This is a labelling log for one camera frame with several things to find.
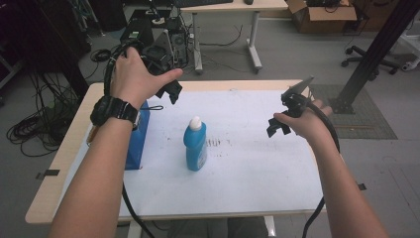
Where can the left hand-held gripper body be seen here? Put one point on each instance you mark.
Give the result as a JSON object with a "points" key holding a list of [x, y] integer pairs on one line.
{"points": [[157, 58]]}

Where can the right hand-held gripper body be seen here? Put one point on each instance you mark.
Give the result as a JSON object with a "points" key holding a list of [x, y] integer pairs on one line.
{"points": [[295, 100]]}

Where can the blue bottle with white cap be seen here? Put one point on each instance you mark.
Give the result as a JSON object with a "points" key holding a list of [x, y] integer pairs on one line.
{"points": [[195, 148]]}

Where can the person's right hand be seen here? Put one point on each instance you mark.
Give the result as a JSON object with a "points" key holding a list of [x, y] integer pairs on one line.
{"points": [[308, 124]]}

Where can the person's left hand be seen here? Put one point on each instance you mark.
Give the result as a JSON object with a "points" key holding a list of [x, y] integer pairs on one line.
{"points": [[130, 77]]}

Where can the black computer tower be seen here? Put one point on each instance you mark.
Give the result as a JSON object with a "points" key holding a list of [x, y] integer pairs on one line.
{"points": [[179, 44]]}

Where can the black box with green label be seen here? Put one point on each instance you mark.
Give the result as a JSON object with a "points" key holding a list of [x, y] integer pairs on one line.
{"points": [[137, 31]]}

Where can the white table mat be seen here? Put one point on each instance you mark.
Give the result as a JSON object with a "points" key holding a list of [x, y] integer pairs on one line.
{"points": [[251, 172]]}

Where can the black wristwatch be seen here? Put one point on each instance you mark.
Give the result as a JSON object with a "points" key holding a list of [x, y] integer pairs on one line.
{"points": [[112, 109]]}

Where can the grey floor mat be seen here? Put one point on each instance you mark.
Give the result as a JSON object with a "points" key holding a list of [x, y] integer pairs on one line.
{"points": [[360, 122]]}

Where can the black keyboard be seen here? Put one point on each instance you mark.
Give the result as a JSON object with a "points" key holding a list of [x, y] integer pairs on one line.
{"points": [[201, 2]]}

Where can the black office chair base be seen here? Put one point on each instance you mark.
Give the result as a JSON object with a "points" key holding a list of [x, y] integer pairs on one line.
{"points": [[361, 59]]}

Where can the cardboard box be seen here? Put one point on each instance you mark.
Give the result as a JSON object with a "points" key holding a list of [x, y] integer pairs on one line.
{"points": [[317, 18]]}

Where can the white desk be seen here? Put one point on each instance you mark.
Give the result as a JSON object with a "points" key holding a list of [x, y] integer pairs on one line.
{"points": [[231, 6]]}

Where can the black tape strip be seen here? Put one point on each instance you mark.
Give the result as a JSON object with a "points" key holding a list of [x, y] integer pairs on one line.
{"points": [[362, 186], [49, 173]]}

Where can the white table leg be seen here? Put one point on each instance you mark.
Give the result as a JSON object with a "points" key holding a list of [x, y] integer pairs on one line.
{"points": [[133, 230], [270, 227]]}

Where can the black computer mouse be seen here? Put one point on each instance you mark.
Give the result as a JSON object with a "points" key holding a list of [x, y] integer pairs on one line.
{"points": [[248, 1]]}

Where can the dark cabinet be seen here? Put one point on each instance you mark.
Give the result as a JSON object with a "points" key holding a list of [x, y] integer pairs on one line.
{"points": [[43, 43]]}

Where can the black metal post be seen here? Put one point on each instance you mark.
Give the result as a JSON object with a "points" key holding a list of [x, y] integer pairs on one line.
{"points": [[373, 53]]}

